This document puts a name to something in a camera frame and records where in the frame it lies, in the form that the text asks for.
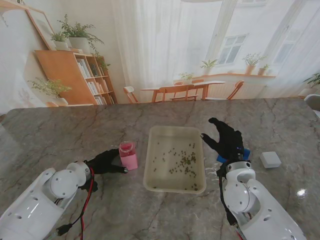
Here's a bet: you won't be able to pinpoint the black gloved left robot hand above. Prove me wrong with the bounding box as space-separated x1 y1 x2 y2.
87 148 130 175

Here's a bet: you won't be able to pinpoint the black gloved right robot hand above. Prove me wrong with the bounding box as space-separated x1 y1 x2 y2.
199 117 245 162

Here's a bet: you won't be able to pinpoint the blue plastic scraper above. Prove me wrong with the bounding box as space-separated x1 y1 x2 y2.
216 147 252 163

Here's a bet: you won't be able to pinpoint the pink square bottle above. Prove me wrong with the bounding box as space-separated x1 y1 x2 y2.
118 141 139 171

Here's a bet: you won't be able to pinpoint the white square bottle cap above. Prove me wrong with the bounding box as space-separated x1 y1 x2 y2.
259 151 282 170

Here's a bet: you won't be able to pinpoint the scattered green beans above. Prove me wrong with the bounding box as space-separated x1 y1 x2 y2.
152 142 200 191

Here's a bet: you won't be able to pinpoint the white baking tray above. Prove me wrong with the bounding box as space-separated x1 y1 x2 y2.
142 125 207 193

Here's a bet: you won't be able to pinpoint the white rounded object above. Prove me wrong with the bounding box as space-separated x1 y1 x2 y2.
304 93 320 113

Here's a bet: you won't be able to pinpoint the printed room scene backdrop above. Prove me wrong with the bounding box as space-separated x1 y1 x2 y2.
0 0 320 111

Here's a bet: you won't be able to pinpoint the red left arm cable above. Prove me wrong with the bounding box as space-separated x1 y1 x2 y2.
79 166 99 240

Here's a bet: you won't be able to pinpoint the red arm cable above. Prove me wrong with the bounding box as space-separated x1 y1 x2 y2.
233 223 246 240
79 166 99 240

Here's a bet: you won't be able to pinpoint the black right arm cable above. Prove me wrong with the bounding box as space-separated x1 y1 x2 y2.
217 169 237 228

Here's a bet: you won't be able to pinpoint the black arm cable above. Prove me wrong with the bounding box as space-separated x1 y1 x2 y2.
55 189 96 237
217 169 237 228

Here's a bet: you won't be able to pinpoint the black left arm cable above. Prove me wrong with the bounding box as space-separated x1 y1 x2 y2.
55 189 96 237

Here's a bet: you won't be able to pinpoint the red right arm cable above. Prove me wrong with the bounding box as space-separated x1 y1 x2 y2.
233 223 246 240

